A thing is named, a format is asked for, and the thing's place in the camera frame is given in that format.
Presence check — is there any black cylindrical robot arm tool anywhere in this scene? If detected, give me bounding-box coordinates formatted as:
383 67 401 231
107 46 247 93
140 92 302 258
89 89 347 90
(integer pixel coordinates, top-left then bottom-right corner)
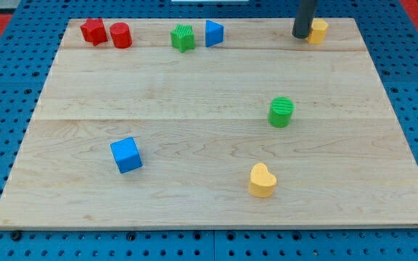
292 0 319 39

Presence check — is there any blue triangle block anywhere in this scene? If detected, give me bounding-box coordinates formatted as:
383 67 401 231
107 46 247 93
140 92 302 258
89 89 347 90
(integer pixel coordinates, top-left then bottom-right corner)
205 20 224 47

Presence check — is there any light wooden board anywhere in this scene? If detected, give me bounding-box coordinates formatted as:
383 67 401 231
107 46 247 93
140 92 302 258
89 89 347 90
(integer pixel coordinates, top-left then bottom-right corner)
0 18 418 231

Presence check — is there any green cylinder block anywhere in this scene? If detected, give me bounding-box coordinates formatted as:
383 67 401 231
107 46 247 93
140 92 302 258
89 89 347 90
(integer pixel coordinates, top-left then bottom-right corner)
268 96 295 128

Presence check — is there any yellow heart block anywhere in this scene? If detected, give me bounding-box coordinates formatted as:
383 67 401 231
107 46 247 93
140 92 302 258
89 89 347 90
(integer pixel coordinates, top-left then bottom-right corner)
248 162 277 198

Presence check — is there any blue cube block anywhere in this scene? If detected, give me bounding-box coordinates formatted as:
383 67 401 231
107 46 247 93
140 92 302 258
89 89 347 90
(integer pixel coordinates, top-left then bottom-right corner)
110 137 143 174

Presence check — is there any green star block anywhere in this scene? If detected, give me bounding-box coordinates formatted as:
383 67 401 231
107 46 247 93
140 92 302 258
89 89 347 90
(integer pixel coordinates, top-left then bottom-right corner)
171 24 195 53

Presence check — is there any red cylinder block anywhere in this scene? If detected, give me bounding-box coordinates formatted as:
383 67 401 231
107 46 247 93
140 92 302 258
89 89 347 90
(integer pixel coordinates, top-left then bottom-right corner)
110 22 133 49

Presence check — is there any yellow hexagon block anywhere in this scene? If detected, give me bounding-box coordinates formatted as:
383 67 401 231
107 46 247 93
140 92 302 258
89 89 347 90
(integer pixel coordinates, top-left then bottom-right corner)
306 18 329 44

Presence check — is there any red star block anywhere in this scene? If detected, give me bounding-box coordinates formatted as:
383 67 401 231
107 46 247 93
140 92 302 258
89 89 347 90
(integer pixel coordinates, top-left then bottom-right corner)
80 18 108 46

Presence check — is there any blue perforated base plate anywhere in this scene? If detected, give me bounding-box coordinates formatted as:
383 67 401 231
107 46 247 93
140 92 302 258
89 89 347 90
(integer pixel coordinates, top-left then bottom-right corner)
0 0 418 260

